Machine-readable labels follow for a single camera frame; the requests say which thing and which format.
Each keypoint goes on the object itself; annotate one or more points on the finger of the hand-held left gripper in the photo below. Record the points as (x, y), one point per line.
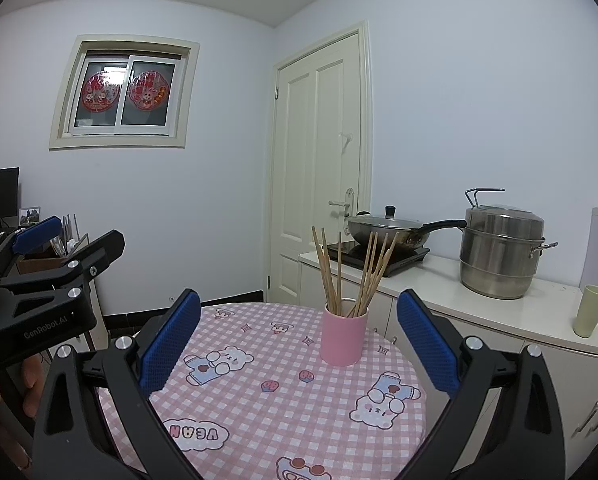
(36, 234)
(104, 249)

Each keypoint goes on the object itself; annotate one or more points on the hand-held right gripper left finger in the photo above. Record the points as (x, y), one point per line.
(171, 345)

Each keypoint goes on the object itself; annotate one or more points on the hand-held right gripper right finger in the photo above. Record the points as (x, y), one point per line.
(429, 345)

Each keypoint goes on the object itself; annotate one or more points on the pink cup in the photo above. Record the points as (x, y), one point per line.
(344, 340)

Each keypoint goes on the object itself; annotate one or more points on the bunch of wooden chopsticks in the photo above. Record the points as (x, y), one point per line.
(368, 285)

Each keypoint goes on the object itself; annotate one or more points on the bundle of metal utensils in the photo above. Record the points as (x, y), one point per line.
(69, 232)

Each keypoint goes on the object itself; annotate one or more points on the person's left hand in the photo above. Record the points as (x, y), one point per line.
(33, 385)

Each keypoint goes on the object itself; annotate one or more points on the wooden utensil box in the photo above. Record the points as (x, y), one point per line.
(39, 263)

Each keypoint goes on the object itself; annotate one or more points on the white kitchen cabinet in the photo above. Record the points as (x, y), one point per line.
(479, 305)

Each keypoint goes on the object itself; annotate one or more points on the black induction cooker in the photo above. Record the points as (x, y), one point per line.
(404, 261)

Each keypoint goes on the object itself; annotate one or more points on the pink checkered tablecloth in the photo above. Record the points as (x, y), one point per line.
(259, 360)

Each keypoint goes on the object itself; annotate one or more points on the stainless steel steamer pot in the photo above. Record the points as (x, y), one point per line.
(499, 260)

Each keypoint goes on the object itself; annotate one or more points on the glass wok lid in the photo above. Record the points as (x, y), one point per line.
(379, 221)

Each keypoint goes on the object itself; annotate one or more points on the white framed window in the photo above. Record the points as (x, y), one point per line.
(124, 95)

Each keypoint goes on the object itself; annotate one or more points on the red round window decoration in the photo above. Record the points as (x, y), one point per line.
(99, 91)
(149, 91)

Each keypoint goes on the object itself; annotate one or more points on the pale green cup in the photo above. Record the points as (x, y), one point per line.
(589, 312)

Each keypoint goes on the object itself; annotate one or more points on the cream panel door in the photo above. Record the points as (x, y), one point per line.
(299, 185)

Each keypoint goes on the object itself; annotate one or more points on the small photo frame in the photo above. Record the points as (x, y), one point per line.
(29, 216)

